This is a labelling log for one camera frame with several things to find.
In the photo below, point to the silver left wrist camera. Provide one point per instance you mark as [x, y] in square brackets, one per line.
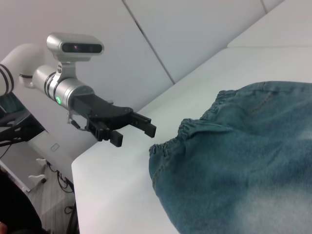
[73, 47]

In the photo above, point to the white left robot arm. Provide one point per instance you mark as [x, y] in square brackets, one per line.
[26, 65]

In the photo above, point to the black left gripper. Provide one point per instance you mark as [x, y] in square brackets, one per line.
[102, 111]

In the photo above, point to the dark teal panel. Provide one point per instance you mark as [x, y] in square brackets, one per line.
[9, 103]

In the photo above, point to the black rounded object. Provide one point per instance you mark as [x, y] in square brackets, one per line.
[17, 209]

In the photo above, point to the white base foot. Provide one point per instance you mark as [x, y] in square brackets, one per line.
[36, 178]
[41, 161]

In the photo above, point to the black metal stand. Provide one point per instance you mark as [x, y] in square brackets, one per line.
[22, 129]

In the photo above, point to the blue denim shorts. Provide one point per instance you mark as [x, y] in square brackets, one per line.
[231, 158]

